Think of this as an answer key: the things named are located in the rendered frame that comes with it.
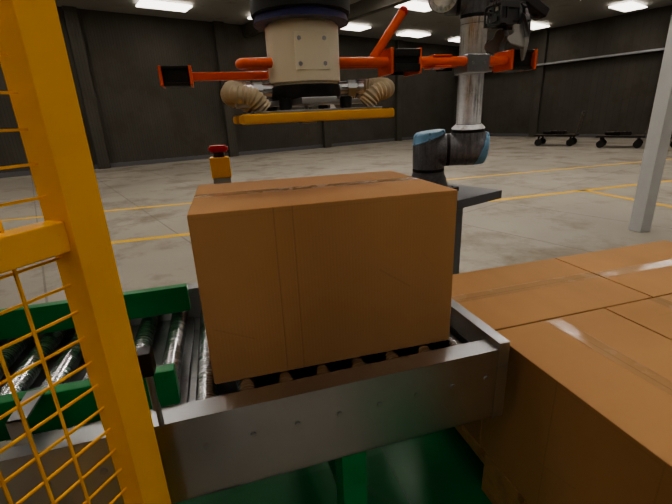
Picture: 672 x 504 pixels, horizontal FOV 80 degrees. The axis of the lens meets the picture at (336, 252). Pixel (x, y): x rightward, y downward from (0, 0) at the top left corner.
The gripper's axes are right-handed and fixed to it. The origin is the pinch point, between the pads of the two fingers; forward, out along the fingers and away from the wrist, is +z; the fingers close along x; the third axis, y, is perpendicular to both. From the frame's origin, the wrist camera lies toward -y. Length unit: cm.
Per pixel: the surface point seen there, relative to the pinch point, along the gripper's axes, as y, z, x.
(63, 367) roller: 126, 70, 1
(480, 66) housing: 12.3, 1.8, 3.7
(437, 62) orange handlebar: 25.2, 0.8, 3.9
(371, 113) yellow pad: 48, 12, 16
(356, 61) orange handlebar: 47.2, 0.5, 4.4
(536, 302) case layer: -8, 70, 12
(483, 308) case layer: 10, 70, 10
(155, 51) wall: 209, -182, -1246
